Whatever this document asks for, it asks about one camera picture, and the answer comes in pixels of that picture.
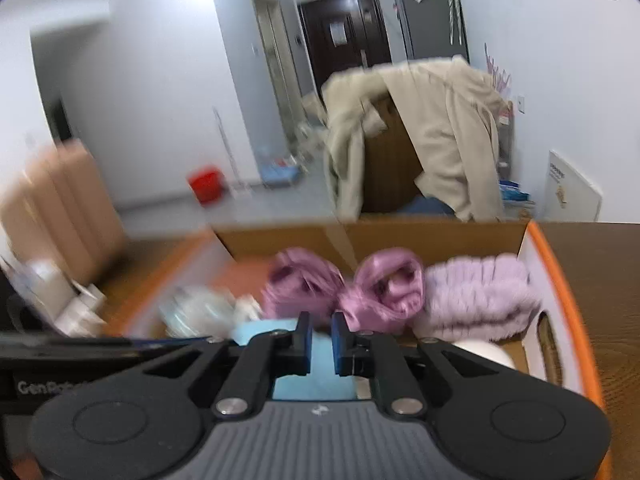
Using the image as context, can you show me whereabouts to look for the hanging folded umbrellas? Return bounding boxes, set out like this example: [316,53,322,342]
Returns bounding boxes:
[442,0,466,47]

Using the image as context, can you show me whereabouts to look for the light blue sponge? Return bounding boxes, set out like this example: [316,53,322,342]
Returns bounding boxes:
[232,317,357,402]

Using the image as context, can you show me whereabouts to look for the brown chair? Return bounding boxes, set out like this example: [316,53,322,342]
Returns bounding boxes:
[361,95,426,214]

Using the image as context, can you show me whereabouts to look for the dark brown door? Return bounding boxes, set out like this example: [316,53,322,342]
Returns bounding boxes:
[297,0,393,98]

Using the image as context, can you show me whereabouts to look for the white paper rolls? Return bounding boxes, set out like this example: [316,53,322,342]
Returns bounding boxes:
[22,257,108,338]

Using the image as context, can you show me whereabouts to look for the clear plastic wrapped pack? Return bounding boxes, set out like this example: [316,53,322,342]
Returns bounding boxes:
[159,284,241,338]

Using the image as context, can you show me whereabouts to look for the tan cardboard boxes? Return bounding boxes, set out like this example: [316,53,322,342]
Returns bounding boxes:
[0,141,126,286]

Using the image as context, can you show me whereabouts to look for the purple fluffy headband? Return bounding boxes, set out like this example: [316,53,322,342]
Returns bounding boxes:
[411,254,543,343]

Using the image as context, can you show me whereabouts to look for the grey refrigerator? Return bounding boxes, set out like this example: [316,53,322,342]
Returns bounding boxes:
[391,0,471,66]

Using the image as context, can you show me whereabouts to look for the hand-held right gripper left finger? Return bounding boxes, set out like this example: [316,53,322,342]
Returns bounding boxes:
[142,311,314,419]

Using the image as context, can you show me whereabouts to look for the red bucket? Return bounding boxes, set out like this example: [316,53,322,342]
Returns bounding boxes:
[187,166,224,206]

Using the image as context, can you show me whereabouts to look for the purple satin bow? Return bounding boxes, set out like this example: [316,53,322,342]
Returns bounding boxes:
[262,246,426,336]

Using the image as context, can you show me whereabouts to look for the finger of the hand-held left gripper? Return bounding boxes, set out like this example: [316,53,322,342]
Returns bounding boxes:
[0,330,213,351]

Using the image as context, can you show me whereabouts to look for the white round object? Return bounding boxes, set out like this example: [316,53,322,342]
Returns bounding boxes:
[452,338,517,372]

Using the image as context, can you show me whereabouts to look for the beige coat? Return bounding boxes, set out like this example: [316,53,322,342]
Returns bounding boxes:
[321,56,508,223]

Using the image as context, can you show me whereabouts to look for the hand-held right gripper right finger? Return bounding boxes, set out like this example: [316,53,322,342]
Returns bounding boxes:
[331,311,503,419]

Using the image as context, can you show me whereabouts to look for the cardboard box with orange rim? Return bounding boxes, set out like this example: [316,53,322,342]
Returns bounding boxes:
[120,219,613,480]

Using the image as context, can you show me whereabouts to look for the blue seat cushion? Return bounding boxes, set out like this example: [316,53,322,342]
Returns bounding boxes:
[397,195,457,218]

